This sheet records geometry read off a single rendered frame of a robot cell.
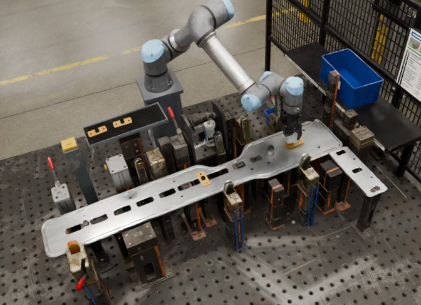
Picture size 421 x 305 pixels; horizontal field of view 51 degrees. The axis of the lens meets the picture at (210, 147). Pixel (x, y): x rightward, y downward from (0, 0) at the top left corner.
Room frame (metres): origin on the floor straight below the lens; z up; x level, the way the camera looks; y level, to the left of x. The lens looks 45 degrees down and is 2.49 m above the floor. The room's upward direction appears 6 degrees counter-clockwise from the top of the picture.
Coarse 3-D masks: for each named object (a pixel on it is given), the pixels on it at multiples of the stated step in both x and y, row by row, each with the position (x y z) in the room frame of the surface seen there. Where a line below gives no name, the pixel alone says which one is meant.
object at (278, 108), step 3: (276, 96) 1.58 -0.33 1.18; (279, 96) 1.59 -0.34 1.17; (282, 96) 1.56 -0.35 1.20; (276, 99) 1.58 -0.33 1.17; (279, 99) 1.59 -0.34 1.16; (282, 99) 1.58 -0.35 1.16; (276, 102) 1.58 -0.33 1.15; (279, 102) 1.59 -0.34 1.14; (282, 102) 1.58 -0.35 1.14; (276, 105) 1.57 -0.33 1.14; (279, 105) 1.58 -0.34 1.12; (282, 105) 1.58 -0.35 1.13; (276, 108) 1.57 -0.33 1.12; (279, 108) 1.58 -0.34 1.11; (282, 108) 1.58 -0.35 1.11; (276, 111) 1.57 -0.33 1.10; (279, 111) 1.58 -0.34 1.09; (276, 114) 1.57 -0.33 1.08
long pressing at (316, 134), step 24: (264, 144) 1.46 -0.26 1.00; (312, 144) 1.43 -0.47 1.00; (336, 144) 1.42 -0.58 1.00; (192, 168) 1.35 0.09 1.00; (216, 168) 1.34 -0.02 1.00; (240, 168) 1.32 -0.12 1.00; (264, 168) 1.31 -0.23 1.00; (288, 168) 1.30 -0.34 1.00; (144, 192) 1.24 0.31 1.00; (192, 192) 1.21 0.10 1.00; (216, 192) 1.21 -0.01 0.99; (72, 216) 1.15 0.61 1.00; (96, 216) 1.14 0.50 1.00; (120, 216) 1.13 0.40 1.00; (144, 216) 1.11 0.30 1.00; (48, 240) 1.04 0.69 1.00; (96, 240) 1.02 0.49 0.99
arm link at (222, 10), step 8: (216, 0) 1.74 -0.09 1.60; (224, 0) 1.74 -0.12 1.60; (208, 8) 1.68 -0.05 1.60; (216, 8) 1.69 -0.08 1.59; (224, 8) 1.71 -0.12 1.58; (232, 8) 1.73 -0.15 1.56; (216, 16) 1.67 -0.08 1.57; (224, 16) 1.69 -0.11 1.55; (232, 16) 1.74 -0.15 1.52; (216, 24) 1.66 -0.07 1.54; (176, 32) 1.93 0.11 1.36; (184, 32) 1.84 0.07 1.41; (168, 40) 1.92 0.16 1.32; (176, 40) 1.89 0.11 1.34; (184, 40) 1.85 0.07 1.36; (192, 40) 1.84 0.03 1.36; (176, 48) 1.88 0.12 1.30; (184, 48) 1.89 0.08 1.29; (176, 56) 1.91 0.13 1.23
